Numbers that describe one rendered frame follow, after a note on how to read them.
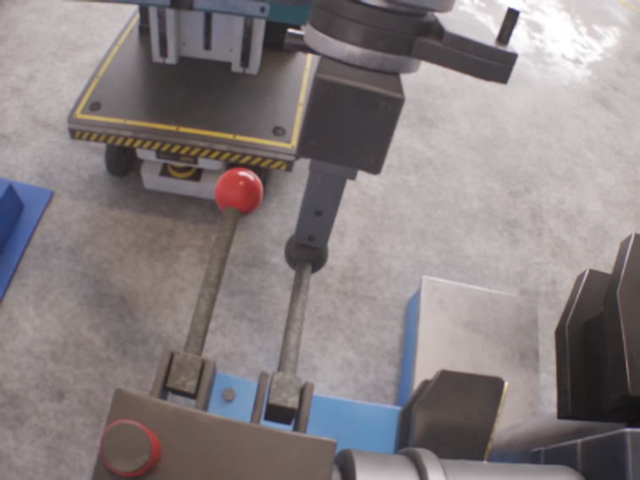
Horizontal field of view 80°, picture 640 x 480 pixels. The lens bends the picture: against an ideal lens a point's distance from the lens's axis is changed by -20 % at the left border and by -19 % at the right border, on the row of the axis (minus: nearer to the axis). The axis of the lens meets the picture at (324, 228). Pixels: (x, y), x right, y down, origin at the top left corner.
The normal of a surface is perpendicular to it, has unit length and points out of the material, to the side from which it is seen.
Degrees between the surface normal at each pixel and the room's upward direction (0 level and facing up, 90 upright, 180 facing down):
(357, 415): 0
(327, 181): 100
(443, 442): 0
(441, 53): 70
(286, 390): 20
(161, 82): 0
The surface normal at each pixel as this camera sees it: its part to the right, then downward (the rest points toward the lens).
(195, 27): -0.08, 0.84
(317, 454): 0.18, -0.51
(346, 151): -0.08, 0.61
